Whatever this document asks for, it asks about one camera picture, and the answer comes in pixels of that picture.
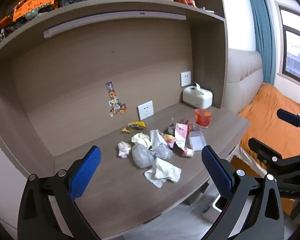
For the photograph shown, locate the wooden desk with shelves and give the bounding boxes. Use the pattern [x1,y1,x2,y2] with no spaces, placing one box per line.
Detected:
[0,0,250,240]

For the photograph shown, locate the yellow snack wrapper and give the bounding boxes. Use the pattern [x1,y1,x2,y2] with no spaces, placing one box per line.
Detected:
[122,121,147,134]

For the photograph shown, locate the white tissue box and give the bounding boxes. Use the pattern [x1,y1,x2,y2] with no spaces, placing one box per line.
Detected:
[182,82,213,110]

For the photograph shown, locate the colourful wall stickers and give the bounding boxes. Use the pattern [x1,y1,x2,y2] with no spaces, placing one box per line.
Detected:
[105,82,127,117]

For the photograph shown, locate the grey shelf light bar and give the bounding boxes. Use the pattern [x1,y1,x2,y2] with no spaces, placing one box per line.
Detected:
[43,11,187,39]

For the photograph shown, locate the white trash bin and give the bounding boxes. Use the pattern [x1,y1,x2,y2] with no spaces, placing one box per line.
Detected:
[212,197,228,214]

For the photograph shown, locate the clear plastic bag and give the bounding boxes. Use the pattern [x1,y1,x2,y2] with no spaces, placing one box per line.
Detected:
[150,129,173,159]

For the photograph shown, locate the pink snack packet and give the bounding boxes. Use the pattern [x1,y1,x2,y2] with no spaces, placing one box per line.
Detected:
[174,122,190,146]

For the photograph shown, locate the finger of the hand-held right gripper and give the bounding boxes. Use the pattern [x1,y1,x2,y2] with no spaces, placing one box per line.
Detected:
[277,108,300,153]
[248,137,300,173]

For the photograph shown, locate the pink yellow torn wrapper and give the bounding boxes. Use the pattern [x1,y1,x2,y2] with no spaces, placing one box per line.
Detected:
[157,129,194,157]

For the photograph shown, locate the grey plastic bag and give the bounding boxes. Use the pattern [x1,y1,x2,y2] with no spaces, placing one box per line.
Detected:
[132,143,155,168]

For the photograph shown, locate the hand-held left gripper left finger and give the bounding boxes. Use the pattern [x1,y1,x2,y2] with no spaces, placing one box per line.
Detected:
[17,145,102,240]

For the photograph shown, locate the cream paper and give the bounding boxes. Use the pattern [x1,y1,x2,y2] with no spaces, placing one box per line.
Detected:
[131,132,152,147]

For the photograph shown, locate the beige padded headboard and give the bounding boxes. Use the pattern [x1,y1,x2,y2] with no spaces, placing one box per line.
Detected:
[224,47,264,117]

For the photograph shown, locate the white wall socket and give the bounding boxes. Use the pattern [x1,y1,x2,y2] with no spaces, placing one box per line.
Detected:
[137,101,154,121]
[180,71,192,87]

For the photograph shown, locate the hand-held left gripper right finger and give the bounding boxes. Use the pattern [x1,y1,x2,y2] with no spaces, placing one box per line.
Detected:
[201,145,285,240]

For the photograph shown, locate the white bed skirt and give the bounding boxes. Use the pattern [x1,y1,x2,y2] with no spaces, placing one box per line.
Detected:
[229,145,262,178]

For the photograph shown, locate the blue curtain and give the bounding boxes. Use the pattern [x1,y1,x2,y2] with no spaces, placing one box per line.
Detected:
[246,0,277,86]

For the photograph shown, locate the pink white paper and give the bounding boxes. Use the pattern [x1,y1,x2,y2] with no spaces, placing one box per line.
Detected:
[117,141,132,158]

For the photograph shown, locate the orange bed sheet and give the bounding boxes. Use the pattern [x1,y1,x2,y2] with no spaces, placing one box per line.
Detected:
[234,83,300,215]

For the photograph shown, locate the dark framed window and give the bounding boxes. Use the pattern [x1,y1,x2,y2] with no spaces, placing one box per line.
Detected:
[277,4,300,87]

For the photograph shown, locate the white tissue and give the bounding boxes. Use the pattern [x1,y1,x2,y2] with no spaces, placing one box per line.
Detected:
[144,157,182,188]

